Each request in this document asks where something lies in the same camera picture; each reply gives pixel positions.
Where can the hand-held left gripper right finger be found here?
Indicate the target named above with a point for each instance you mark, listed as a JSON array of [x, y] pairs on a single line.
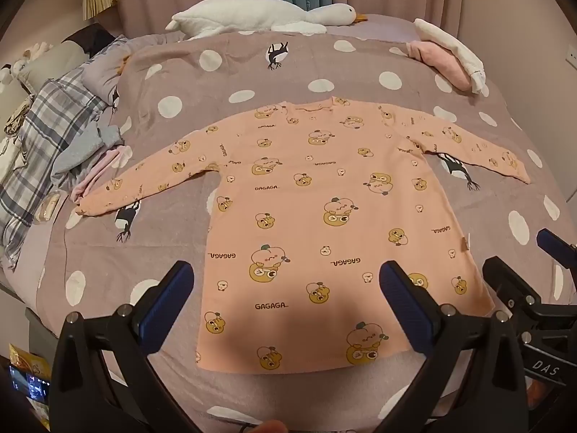
[[405, 311]]

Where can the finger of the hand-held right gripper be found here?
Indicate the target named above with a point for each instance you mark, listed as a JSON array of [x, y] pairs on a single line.
[[509, 279], [556, 246]]

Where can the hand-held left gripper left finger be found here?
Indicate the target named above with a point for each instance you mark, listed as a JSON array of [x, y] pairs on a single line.
[[167, 306]]

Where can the pink printed long-sleeve shirt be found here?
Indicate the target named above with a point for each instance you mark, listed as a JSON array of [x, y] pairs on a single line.
[[315, 198]]

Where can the person's left hand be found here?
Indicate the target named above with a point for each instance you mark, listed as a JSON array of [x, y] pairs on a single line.
[[270, 427]]

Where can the lilac bed sheet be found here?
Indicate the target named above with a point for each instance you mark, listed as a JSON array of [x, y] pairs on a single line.
[[31, 257]]

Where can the yellow snack packet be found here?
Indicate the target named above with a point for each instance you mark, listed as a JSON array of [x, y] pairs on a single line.
[[27, 354]]

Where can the light pink garment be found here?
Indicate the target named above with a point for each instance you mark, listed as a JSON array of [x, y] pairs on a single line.
[[97, 173]]

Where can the black device with screen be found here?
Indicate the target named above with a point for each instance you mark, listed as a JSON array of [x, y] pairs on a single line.
[[29, 383]]

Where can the small clear packet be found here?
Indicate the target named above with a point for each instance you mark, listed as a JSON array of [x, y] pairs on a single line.
[[45, 206]]

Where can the grey-blue garment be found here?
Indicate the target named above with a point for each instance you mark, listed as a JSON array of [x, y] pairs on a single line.
[[85, 149]]

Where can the folded pink cloth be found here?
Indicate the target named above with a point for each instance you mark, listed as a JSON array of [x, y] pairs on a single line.
[[439, 61]]

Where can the folded white cloth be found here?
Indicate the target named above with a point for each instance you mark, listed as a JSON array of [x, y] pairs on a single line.
[[455, 49]]

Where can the plaid quilt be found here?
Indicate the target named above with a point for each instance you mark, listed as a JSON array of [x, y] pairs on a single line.
[[49, 117]]

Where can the mauve polka dot blanket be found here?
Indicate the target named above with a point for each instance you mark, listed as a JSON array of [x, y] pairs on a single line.
[[180, 81]]

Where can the grey pillow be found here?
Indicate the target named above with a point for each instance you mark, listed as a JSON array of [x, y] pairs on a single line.
[[101, 76]]

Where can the cream printed pillow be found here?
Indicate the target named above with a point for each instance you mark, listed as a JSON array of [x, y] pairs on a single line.
[[16, 117]]

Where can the beige pillow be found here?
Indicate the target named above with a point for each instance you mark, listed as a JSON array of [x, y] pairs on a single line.
[[49, 61]]

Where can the dark brown cloth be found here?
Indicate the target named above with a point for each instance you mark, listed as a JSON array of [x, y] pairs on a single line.
[[94, 36]]

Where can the cream plush toy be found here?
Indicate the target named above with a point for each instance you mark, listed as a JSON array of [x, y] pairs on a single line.
[[31, 50]]

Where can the white goose plush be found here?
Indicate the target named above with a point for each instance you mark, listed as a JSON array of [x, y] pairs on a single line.
[[243, 16]]

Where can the grey bed frame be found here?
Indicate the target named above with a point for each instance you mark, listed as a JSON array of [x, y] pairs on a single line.
[[38, 324]]

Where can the white wall socket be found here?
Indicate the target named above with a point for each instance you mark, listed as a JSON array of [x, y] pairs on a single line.
[[571, 57]]

